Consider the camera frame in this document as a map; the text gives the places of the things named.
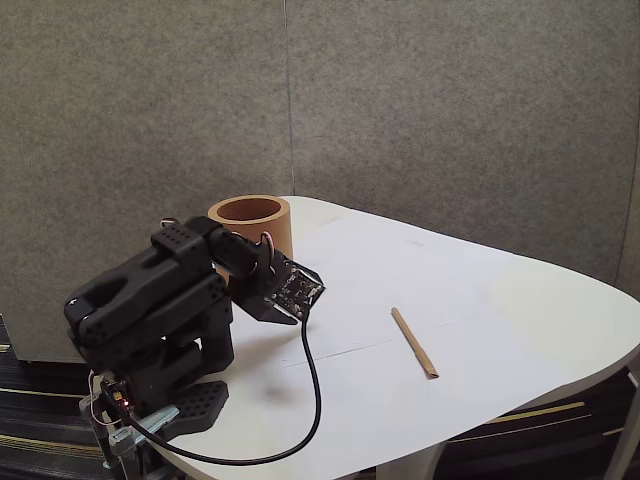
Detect white table leg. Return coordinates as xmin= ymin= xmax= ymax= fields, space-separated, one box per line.
xmin=602 ymin=367 xmax=640 ymax=480

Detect grey metal table clamp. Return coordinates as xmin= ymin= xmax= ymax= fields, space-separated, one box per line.
xmin=78 ymin=394 xmax=180 ymax=474

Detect black camera cable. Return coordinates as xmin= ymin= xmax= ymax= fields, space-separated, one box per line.
xmin=117 ymin=314 xmax=322 ymax=467

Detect brown cork pen holder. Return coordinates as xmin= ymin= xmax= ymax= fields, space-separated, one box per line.
xmin=207 ymin=195 xmax=294 ymax=286

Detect grey felt partition panel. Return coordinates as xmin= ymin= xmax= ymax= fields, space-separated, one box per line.
xmin=0 ymin=0 xmax=297 ymax=364
xmin=284 ymin=0 xmax=640 ymax=301

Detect bare circuit board camera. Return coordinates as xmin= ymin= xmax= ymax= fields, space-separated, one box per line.
xmin=263 ymin=258 xmax=328 ymax=320

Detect brown pen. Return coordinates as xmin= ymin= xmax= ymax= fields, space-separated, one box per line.
xmin=390 ymin=306 xmax=440 ymax=381

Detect motor controller board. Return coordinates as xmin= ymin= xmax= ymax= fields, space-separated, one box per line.
xmin=99 ymin=378 xmax=139 ymax=416

